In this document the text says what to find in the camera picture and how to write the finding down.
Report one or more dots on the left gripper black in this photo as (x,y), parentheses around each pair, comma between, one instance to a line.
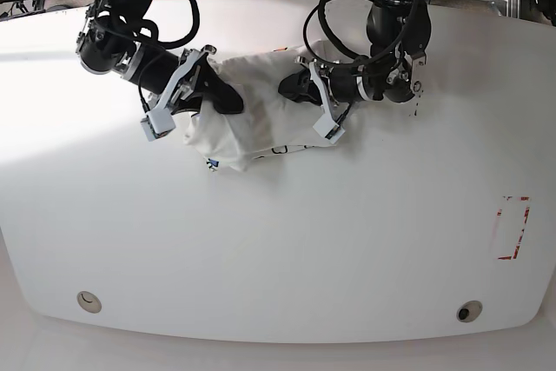
(344,86)

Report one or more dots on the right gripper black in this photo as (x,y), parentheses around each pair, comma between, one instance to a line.
(150,69)

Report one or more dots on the white printed T-shirt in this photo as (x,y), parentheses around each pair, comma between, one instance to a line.
(270,125)

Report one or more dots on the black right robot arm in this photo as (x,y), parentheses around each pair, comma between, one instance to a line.
(120,38)

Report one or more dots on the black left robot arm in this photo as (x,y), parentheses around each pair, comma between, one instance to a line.
(398,31)

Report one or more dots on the red tape rectangle marking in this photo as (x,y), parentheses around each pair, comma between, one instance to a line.
(510,226)

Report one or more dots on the left table grommet hole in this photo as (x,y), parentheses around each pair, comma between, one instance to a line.
(89,302)

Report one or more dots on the table grommet hole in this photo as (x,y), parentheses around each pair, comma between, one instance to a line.
(469,311)
(89,302)

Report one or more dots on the right table grommet hole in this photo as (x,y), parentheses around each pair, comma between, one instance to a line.
(469,311)

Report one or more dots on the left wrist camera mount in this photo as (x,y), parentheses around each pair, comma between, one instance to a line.
(328,126)

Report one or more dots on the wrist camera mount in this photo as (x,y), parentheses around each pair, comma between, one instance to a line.
(158,121)
(328,126)

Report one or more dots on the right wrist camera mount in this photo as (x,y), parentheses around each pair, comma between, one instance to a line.
(158,121)

